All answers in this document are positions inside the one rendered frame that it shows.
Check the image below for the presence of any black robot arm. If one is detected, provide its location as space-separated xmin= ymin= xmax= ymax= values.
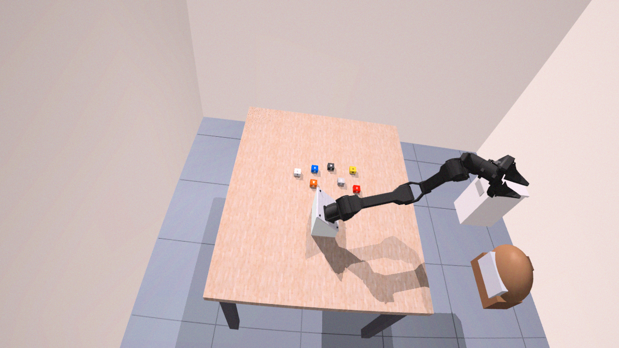
xmin=324 ymin=152 xmax=484 ymax=224

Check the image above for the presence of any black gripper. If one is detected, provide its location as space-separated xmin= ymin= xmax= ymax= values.
xmin=476 ymin=156 xmax=529 ymax=199

